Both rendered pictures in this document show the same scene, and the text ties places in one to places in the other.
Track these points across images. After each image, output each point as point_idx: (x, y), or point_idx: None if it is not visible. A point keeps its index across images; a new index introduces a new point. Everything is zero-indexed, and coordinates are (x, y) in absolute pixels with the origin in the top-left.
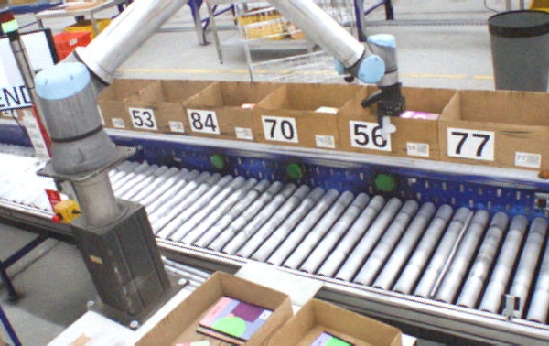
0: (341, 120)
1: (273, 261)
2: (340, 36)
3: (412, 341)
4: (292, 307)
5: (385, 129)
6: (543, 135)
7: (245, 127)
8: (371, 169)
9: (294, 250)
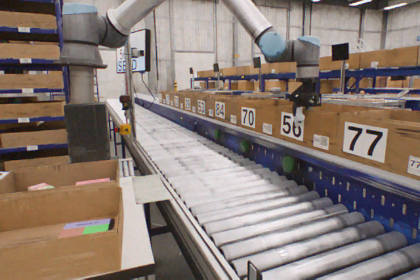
0: (277, 111)
1: (168, 179)
2: (250, 11)
3: (147, 262)
4: (132, 201)
5: (297, 117)
6: None
7: (234, 115)
8: (282, 151)
9: None
